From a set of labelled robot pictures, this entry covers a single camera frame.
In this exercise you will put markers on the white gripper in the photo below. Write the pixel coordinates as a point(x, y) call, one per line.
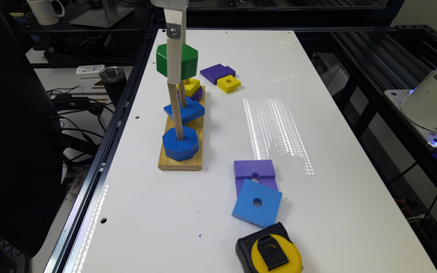
point(176, 30)

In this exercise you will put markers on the green octagonal block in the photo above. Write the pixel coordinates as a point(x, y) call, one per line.
point(189, 61)

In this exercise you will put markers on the purple block at rear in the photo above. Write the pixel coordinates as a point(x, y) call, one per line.
point(215, 72)

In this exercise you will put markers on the yellow square block on peg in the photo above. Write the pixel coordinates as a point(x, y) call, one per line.
point(191, 83)

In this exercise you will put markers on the purple round block on peg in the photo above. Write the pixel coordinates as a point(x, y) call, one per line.
point(197, 95)

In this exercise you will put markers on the yellow square block loose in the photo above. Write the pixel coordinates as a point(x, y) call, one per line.
point(228, 83)

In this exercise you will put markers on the blue square block on peg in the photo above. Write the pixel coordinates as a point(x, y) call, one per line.
point(193, 111)

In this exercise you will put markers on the blue octagonal block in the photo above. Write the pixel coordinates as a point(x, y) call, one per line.
point(180, 150)

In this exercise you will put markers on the purple square block front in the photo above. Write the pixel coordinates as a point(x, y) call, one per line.
point(261, 170)

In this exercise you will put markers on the light blue square block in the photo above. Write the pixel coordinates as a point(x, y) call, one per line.
point(257, 204)

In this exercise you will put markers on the front wooden peg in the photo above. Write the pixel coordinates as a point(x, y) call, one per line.
point(176, 110)

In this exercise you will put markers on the grey monitor stand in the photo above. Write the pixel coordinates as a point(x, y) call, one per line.
point(110, 14)

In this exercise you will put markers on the black tumbler cup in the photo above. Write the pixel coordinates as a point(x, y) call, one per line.
point(114, 81)

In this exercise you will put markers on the white remote label device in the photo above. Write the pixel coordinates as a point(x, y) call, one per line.
point(91, 71)

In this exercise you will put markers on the white mug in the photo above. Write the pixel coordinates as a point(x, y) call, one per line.
point(44, 11)

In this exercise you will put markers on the wooden peg base board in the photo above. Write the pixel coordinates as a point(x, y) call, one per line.
point(193, 164)

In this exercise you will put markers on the black office chair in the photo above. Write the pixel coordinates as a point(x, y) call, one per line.
point(30, 160)

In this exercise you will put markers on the yellow black tape measure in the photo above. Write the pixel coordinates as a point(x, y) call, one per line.
point(269, 251)

